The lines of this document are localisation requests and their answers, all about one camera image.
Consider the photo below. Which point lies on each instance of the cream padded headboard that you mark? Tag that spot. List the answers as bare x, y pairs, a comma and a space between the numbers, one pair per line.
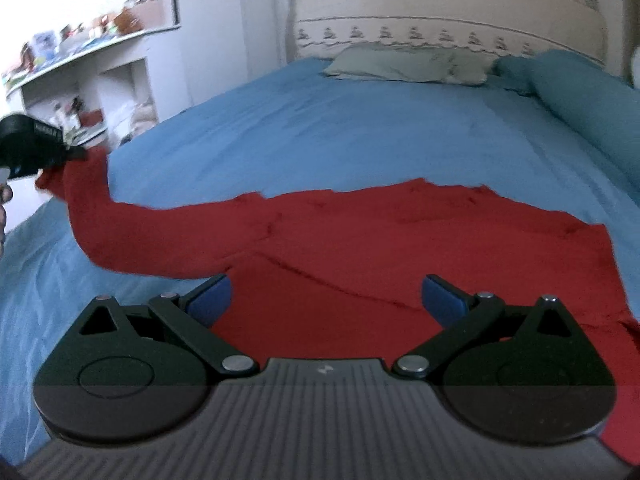
324, 28

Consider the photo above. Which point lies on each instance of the red sweater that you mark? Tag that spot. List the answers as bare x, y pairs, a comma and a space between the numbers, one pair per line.
325, 275

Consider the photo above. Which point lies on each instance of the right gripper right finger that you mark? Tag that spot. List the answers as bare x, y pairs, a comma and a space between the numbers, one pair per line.
522, 374

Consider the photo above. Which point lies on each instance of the blue bed sheet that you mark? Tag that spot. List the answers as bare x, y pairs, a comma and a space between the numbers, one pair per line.
298, 130

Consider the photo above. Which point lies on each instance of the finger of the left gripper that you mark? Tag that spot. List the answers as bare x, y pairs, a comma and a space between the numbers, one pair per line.
75, 153

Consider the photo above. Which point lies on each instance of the green pillow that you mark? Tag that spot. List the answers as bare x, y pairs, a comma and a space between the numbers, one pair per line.
430, 65

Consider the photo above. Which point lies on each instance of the person's left hand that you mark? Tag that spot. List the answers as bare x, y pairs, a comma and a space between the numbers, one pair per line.
6, 194

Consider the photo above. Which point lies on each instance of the white shelf unit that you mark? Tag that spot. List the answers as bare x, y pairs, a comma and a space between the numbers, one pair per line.
134, 81

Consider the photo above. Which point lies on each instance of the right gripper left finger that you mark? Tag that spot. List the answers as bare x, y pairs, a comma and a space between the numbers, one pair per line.
125, 374

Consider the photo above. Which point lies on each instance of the white wardrobe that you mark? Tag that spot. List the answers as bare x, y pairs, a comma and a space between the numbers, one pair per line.
226, 43

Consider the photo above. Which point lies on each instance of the teal rolled blanket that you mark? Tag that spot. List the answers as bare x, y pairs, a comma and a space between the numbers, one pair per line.
602, 108

